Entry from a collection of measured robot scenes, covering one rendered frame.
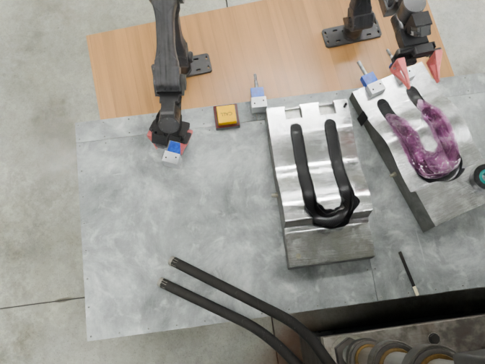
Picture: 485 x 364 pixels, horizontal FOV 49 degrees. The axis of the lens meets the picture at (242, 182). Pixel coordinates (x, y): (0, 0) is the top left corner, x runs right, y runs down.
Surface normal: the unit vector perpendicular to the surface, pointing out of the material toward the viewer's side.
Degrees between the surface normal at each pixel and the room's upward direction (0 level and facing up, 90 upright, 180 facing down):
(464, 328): 0
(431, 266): 0
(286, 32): 0
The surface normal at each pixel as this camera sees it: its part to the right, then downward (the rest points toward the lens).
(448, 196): 0.00, -0.25
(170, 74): 0.01, 0.12
